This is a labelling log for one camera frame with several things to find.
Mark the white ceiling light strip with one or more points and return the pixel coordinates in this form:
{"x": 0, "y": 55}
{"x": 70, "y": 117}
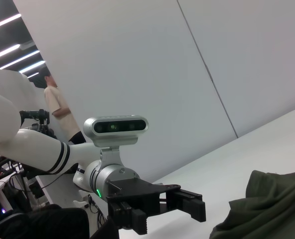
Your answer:
{"x": 33, "y": 75}
{"x": 19, "y": 59}
{"x": 3, "y": 53}
{"x": 3, "y": 23}
{"x": 31, "y": 66}

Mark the white background robot part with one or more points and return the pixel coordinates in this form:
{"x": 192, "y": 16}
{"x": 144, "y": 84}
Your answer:
{"x": 81, "y": 180}

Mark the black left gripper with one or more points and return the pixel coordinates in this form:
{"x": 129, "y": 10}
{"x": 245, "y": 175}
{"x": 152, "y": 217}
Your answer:
{"x": 137, "y": 191}

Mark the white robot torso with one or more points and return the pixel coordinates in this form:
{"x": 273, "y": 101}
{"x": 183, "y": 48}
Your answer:
{"x": 13, "y": 82}

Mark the white background desk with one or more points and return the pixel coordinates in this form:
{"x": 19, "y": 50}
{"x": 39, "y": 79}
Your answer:
{"x": 54, "y": 194}

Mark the black camera on tripod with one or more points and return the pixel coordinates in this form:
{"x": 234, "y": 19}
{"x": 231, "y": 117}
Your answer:
{"x": 35, "y": 114}

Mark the black office chair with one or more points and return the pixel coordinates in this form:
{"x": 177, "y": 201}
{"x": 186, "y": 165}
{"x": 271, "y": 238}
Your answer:
{"x": 50, "y": 221}

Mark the person in beige shirt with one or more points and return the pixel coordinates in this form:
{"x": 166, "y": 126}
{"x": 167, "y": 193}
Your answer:
{"x": 57, "y": 104}

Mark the dark green printed t-shirt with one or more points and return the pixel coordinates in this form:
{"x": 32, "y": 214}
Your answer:
{"x": 274, "y": 206}

